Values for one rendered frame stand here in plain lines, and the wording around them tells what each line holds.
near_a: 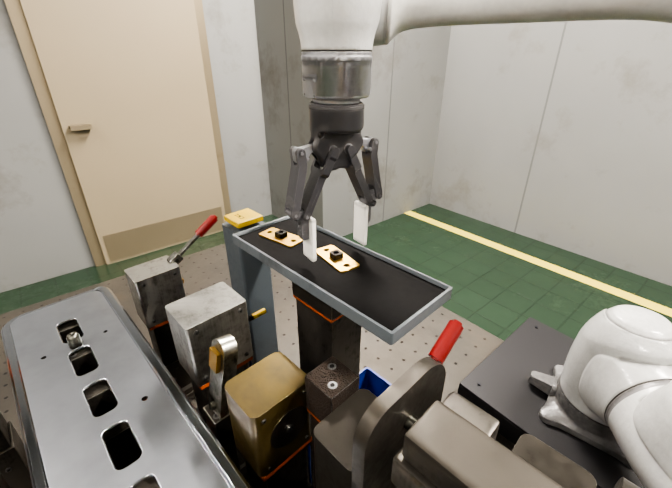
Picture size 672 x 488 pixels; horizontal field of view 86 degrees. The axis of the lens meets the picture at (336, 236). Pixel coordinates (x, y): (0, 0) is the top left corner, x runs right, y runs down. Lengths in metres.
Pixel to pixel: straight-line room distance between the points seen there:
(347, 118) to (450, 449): 0.37
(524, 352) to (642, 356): 0.34
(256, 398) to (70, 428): 0.28
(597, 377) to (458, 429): 0.54
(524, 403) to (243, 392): 0.67
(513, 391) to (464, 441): 0.67
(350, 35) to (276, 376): 0.43
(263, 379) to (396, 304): 0.20
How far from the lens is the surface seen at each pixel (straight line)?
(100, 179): 3.12
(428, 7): 0.64
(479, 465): 0.33
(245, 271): 0.79
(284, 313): 1.23
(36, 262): 3.33
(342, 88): 0.47
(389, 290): 0.52
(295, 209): 0.50
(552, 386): 1.00
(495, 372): 1.03
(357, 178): 0.55
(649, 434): 0.77
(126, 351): 0.75
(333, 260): 0.58
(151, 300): 0.84
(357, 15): 0.47
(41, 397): 0.74
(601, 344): 0.85
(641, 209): 3.36
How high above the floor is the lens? 1.46
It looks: 26 degrees down
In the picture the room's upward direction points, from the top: straight up
